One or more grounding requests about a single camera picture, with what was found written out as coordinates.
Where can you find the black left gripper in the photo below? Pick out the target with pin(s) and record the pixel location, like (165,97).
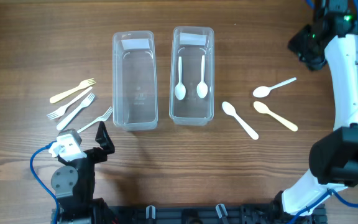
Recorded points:
(102,139)

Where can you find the left clear plastic container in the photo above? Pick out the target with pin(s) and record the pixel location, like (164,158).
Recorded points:
(134,80)

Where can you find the thick white plastic spoon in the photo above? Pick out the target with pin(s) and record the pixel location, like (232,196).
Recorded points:
(231,111)

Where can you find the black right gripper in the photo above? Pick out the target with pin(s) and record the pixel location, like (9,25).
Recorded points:
(294,45)

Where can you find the yellow plastic spoon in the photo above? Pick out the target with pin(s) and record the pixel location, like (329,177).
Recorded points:
(263,109)

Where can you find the thin white plastic fork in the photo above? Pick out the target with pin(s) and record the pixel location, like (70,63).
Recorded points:
(62,110)

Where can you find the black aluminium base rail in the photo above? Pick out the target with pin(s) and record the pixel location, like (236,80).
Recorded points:
(218,214)

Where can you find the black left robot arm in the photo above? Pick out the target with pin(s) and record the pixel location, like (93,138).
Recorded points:
(74,182)

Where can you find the thin white spoon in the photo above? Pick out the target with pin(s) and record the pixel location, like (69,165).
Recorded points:
(263,91)
(180,90)
(202,88)

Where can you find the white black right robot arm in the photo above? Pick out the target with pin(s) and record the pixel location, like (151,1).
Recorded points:
(333,160)

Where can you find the clear white plastic fork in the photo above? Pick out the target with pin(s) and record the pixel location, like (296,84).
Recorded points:
(104,117)

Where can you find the clear plastic container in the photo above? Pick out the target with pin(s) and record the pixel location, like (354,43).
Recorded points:
(191,43)
(134,80)

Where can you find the right clear plastic container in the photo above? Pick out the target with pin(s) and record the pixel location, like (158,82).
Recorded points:
(191,43)

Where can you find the thick white plastic fork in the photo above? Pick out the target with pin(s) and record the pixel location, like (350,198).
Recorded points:
(85,103)

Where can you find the yellow plastic fork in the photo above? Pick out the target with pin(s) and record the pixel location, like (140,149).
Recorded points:
(82,85)

